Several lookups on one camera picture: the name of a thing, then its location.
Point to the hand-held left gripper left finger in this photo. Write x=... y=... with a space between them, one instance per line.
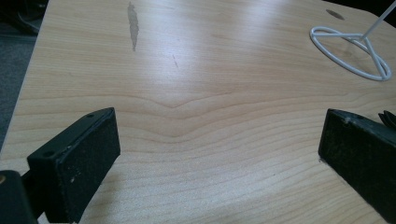
x=77 y=161

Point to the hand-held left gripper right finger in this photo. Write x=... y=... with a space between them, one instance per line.
x=358 y=149

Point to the grey round sticker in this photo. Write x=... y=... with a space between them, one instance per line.
x=335 y=14

